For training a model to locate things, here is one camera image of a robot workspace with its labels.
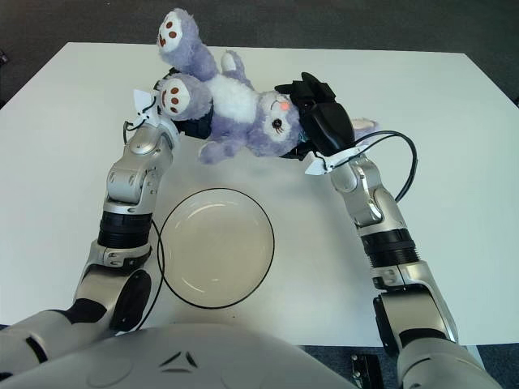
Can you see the grey robot torso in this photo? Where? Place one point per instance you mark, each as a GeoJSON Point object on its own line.
{"type": "Point", "coordinates": [202, 356]}

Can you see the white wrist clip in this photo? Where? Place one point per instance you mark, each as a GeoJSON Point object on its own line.
{"type": "Point", "coordinates": [142, 99]}
{"type": "Point", "coordinates": [320, 167]}

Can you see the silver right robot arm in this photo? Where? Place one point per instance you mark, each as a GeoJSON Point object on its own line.
{"type": "Point", "coordinates": [389, 243]}

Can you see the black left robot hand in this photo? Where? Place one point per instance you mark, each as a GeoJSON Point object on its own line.
{"type": "Point", "coordinates": [198, 125]}

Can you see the black metal bracket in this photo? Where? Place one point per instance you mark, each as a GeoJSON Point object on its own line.
{"type": "Point", "coordinates": [365, 373]}

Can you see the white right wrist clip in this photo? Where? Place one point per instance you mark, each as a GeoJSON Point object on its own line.
{"type": "Point", "coordinates": [320, 167]}

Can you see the white plate with black rim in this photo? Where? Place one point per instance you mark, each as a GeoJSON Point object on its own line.
{"type": "Point", "coordinates": [219, 251]}

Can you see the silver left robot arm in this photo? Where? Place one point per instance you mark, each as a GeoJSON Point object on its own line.
{"type": "Point", "coordinates": [134, 170]}

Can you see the purple plush bunny doll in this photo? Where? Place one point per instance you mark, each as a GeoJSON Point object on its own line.
{"type": "Point", "coordinates": [239, 105]}

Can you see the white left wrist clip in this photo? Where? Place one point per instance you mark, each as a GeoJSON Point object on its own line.
{"type": "Point", "coordinates": [142, 99]}

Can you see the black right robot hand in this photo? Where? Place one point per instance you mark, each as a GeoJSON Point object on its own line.
{"type": "Point", "coordinates": [328, 125]}

